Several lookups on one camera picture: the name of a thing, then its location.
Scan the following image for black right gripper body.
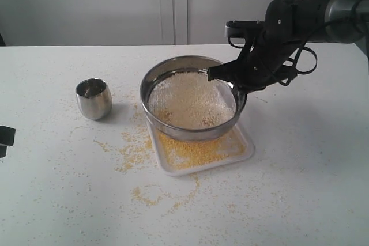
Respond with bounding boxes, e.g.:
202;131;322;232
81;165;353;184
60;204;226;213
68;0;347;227
235;31;299;93

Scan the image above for round stainless steel sieve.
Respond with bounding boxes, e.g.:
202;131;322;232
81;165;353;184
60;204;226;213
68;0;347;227
140;55;247;141

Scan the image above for stainless steel cup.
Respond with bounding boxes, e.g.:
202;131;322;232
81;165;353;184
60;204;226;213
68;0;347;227
76;78;112;120

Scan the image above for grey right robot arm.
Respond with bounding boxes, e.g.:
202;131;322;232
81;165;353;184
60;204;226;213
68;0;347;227
207;0;368;94

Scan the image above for yellow and white grain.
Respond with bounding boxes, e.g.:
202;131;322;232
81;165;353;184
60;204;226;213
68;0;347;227
148;72;236;130

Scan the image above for yellow sieved grain pile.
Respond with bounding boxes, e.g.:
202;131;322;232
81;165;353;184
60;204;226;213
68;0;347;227
155;129;248;171

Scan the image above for white plastic tray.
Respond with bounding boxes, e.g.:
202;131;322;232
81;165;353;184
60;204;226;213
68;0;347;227
147;123;255;176

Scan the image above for white cabinet doors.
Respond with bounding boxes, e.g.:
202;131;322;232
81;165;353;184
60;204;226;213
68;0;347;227
1;0;272;46

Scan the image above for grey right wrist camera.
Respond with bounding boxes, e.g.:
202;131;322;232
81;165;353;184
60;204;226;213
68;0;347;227
225;20;265;40

